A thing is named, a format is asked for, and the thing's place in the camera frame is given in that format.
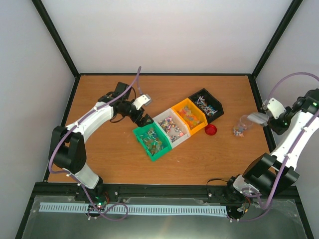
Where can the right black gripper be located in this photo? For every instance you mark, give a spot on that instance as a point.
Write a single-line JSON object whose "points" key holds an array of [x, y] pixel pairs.
{"points": [[278, 129]]}

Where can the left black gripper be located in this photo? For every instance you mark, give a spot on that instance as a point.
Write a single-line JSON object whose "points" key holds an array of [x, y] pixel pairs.
{"points": [[141, 123]]}

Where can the green candy bin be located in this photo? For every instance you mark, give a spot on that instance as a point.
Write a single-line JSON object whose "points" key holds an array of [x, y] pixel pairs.
{"points": [[153, 140]]}

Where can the metal scoop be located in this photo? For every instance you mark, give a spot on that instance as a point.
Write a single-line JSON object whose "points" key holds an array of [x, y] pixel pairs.
{"points": [[259, 118]]}

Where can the white candy bin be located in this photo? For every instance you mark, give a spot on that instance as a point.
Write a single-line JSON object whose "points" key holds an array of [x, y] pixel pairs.
{"points": [[173, 127]]}

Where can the clear plastic jar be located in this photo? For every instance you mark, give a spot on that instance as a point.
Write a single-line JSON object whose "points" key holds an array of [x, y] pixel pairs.
{"points": [[241, 126]]}

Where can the orange candy bin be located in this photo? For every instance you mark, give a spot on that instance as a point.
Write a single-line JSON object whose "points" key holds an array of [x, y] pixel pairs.
{"points": [[191, 115]]}

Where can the red jar lid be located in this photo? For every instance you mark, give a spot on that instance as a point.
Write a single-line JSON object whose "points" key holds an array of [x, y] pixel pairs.
{"points": [[210, 129]]}

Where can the black candy bin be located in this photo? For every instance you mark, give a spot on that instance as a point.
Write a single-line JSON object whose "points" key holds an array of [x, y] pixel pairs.
{"points": [[208, 104]]}

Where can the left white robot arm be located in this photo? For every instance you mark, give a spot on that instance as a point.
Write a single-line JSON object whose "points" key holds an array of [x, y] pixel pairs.
{"points": [[67, 147]]}

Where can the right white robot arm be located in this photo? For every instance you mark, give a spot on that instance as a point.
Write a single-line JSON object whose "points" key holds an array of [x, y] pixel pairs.
{"points": [[272, 173]]}

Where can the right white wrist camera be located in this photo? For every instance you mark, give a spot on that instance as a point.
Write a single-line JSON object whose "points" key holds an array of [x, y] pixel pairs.
{"points": [[274, 107]]}

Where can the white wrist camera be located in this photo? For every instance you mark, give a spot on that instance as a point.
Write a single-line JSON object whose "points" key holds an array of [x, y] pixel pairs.
{"points": [[274, 107], [141, 101]]}

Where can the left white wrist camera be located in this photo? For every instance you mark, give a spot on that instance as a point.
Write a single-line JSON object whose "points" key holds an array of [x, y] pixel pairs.
{"points": [[141, 101]]}

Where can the right black frame post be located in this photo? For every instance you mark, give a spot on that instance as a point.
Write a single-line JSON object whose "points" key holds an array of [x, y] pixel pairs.
{"points": [[281, 28]]}

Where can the black frame post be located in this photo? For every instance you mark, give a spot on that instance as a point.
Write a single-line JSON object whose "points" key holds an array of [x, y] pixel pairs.
{"points": [[44, 15], [281, 28]]}

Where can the light blue cable duct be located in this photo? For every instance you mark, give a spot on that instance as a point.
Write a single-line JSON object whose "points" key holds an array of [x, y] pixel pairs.
{"points": [[136, 210]]}

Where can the left black frame post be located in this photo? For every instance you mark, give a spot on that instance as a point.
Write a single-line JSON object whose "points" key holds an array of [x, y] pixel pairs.
{"points": [[44, 15]]}

